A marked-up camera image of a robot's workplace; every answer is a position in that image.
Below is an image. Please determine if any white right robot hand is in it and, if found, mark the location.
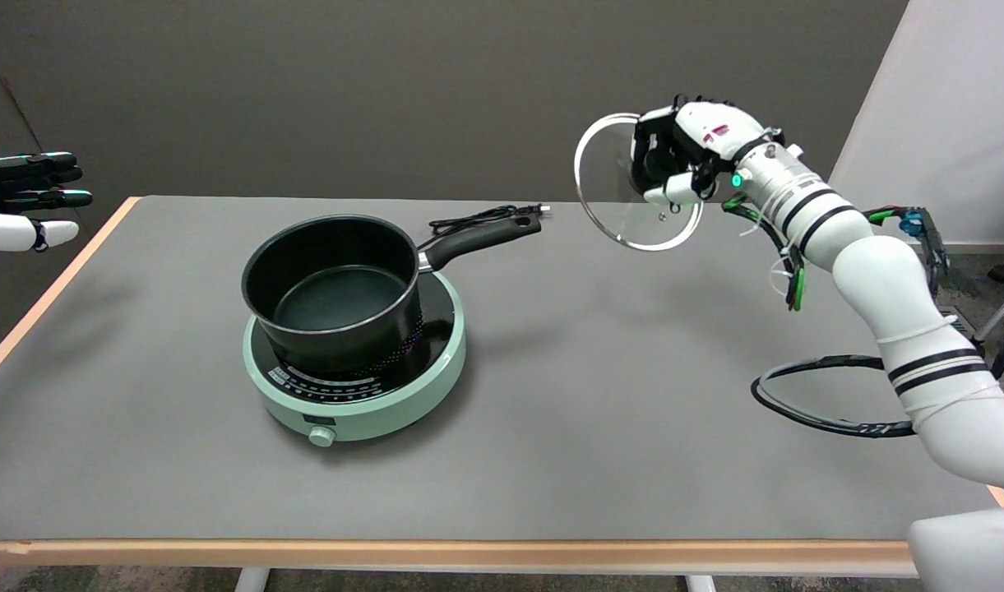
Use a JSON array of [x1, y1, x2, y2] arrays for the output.
[[631, 97, 786, 206]]

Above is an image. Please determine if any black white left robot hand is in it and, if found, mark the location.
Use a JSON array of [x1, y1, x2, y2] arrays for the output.
[[0, 151, 94, 253]]

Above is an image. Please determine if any glass pot lid steel rim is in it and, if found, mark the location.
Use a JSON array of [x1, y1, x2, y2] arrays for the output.
[[573, 113, 705, 252]]

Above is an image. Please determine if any black harness with blue connector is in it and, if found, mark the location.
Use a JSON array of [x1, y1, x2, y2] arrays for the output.
[[863, 206, 951, 293]]

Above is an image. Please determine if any office chair base with casters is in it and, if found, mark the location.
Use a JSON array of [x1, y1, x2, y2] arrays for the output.
[[970, 247, 1004, 379]]

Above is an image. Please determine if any grey table mat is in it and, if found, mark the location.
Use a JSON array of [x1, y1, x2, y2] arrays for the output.
[[0, 196, 1000, 542]]

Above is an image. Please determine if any green round induction cooker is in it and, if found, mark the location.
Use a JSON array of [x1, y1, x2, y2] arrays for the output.
[[243, 271, 468, 449]]

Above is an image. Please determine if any black cable with green connector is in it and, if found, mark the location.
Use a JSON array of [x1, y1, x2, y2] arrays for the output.
[[722, 193, 807, 312]]

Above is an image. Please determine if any black power cord with plug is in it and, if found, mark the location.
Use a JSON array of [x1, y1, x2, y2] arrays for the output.
[[428, 204, 552, 239]]

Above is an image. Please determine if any thick black looped robot cable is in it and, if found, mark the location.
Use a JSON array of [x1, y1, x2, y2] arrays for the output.
[[751, 354, 918, 438]]

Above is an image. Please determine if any black saucepan with handle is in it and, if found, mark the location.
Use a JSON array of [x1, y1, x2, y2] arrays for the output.
[[241, 212, 544, 381]]

